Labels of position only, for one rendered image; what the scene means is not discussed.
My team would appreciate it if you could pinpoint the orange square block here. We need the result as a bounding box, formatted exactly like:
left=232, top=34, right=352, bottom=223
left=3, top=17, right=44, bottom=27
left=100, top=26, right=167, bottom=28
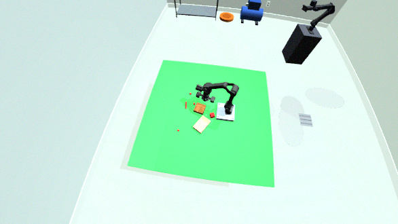
left=194, top=102, right=206, bottom=115

